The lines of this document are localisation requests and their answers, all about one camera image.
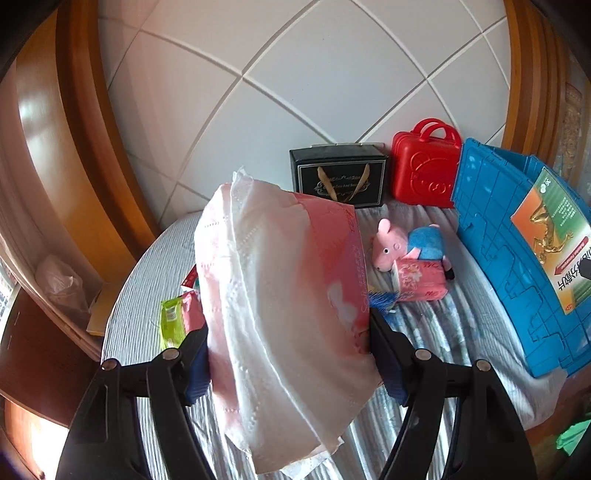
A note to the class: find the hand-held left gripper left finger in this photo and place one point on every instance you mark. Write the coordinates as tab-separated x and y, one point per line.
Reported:
198	369

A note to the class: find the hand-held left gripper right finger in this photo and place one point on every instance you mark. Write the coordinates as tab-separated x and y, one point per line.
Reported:
390	364

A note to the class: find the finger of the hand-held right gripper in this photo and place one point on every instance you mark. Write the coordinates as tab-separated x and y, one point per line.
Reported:
586	270

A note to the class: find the orange green printed box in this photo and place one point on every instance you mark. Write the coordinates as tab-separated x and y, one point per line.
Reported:
549	240

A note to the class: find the green wet wipe pack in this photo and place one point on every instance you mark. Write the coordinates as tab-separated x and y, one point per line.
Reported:
171	323

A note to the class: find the pink wet wipe pack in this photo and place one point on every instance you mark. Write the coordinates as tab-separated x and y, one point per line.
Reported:
194	311

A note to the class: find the blue plastic crate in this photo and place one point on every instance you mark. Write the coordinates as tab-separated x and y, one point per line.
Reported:
489	240

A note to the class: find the pink floral tissue pack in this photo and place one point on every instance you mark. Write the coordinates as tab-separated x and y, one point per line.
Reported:
425	281

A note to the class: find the red and white medicine box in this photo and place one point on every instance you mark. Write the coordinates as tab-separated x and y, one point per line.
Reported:
189	279

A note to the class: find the yellowish paper stack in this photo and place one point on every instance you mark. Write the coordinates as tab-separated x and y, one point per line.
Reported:
104	309

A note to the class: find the pig plush blue body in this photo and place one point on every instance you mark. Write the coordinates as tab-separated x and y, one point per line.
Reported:
392	244

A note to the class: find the wooden nightstand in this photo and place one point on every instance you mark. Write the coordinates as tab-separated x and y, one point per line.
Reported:
41	360

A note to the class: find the clear plastic bag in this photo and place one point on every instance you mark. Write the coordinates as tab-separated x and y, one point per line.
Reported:
62	288

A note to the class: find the green plastic item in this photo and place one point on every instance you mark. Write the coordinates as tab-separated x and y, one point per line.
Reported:
575	438

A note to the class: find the red toy suitcase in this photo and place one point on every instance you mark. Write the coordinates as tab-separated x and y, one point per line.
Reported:
425	170

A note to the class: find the black gift box gold ribbon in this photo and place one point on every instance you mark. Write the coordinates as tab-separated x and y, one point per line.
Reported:
337	180

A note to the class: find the sheer pinkish curtain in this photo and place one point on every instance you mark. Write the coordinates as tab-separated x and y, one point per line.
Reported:
18	217

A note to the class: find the wooden headboard frame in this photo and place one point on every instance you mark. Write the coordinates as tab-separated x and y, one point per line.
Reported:
92	138

